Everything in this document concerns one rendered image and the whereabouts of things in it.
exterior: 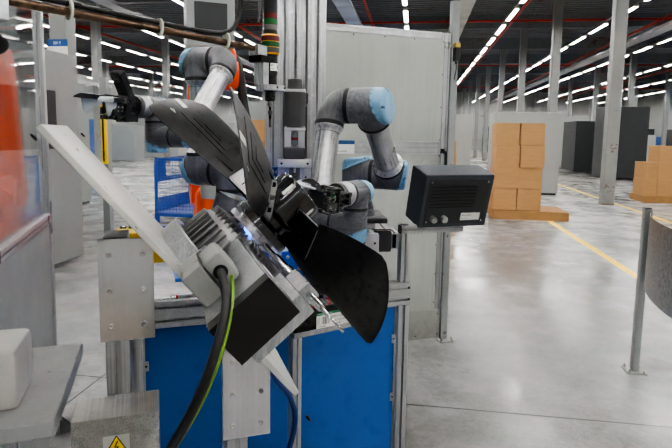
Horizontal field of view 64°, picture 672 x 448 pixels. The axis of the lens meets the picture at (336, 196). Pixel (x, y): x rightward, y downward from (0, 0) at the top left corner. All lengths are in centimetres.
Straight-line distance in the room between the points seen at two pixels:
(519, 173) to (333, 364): 782
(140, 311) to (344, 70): 237
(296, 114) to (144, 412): 137
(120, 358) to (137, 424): 14
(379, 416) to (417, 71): 214
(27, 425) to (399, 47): 283
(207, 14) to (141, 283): 440
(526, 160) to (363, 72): 638
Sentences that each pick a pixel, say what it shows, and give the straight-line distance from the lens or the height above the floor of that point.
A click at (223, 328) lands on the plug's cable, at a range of 79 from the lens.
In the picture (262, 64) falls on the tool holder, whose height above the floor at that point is 151.
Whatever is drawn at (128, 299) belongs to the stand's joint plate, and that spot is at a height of 103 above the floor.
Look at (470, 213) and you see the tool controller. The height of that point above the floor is 109.
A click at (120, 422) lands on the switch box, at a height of 83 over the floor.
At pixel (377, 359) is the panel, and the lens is 192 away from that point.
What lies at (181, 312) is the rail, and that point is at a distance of 169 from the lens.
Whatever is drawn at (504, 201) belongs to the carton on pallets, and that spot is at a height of 28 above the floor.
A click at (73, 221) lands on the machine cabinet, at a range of 609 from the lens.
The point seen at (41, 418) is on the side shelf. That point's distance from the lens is 112.
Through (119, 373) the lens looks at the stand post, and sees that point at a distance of 120.
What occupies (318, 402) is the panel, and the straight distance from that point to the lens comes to 191.
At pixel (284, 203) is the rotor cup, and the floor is 121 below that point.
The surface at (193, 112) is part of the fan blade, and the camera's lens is 128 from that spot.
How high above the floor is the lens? 135
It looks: 7 degrees down
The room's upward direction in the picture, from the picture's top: 1 degrees clockwise
